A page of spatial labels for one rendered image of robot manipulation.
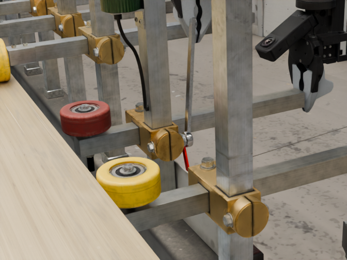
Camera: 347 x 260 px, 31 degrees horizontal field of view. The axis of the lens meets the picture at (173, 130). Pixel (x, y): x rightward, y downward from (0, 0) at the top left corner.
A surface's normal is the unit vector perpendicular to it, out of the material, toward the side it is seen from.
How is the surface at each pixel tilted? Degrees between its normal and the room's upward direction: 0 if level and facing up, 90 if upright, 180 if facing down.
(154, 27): 90
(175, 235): 0
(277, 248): 0
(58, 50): 90
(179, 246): 0
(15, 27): 90
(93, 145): 90
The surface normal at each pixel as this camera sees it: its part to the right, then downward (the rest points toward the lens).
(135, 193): 0.24, 0.36
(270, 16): -0.86, 0.23
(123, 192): -0.06, 0.38
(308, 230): -0.05, -0.93
